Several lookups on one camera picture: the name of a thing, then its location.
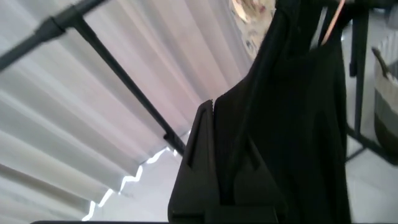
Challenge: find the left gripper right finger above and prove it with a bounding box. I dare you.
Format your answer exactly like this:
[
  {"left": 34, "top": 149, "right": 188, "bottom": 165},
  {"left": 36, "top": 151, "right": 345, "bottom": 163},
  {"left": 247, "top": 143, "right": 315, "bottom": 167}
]
[{"left": 219, "top": 144, "right": 289, "bottom": 223}]

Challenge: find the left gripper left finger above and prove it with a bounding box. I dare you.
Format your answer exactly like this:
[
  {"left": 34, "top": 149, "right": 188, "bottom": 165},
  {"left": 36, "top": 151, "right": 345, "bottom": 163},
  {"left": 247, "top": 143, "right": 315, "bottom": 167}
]
[{"left": 167, "top": 99, "right": 221, "bottom": 223}]

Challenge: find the black garment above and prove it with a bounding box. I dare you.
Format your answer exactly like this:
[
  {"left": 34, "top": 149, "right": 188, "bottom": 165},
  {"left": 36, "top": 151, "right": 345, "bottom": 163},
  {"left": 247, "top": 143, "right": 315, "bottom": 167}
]
[{"left": 214, "top": 0, "right": 352, "bottom": 224}]

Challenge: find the cream printed garment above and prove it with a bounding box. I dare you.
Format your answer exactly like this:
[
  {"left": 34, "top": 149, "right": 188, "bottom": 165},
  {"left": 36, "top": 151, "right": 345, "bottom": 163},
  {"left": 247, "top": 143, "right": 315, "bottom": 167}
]
[{"left": 229, "top": 0, "right": 277, "bottom": 60}]

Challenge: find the pink clothes hanger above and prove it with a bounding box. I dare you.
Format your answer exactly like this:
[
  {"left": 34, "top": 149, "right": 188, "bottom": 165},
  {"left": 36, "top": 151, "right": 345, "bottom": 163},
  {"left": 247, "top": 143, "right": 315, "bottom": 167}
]
[{"left": 320, "top": 0, "right": 346, "bottom": 46}]

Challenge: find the black clothes rack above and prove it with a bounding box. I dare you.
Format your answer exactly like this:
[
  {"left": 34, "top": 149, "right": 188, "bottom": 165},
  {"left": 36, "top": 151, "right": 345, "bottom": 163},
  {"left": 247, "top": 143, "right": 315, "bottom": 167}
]
[{"left": 0, "top": 0, "right": 398, "bottom": 166}]

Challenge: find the white laundry basket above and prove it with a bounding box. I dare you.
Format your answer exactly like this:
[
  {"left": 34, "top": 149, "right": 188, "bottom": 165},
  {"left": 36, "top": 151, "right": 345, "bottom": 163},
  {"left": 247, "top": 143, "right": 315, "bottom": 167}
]
[{"left": 371, "top": 30, "right": 398, "bottom": 159}]

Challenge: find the white curtain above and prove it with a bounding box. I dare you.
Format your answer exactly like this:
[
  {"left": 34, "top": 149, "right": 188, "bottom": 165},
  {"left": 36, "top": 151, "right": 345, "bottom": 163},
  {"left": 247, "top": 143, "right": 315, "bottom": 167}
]
[{"left": 0, "top": 0, "right": 259, "bottom": 224}]

